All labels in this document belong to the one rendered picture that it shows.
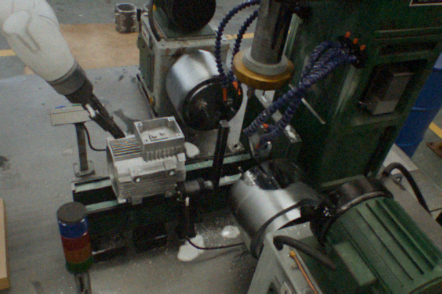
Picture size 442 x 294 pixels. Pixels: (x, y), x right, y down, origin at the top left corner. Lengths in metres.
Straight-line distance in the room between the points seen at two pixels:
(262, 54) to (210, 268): 0.66
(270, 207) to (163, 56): 0.78
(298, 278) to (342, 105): 0.54
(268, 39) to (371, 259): 0.62
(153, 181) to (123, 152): 0.12
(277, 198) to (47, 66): 0.64
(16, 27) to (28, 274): 0.69
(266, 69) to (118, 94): 0.96
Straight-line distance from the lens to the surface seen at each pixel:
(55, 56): 1.08
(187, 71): 1.53
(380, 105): 1.39
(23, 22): 1.06
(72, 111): 1.44
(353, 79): 1.22
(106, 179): 1.42
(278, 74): 1.21
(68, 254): 1.03
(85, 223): 0.96
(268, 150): 1.40
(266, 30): 1.16
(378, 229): 0.85
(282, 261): 0.98
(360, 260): 0.84
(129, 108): 1.90
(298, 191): 1.12
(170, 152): 1.25
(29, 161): 1.69
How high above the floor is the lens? 1.94
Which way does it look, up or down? 41 degrees down
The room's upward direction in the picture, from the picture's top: 10 degrees clockwise
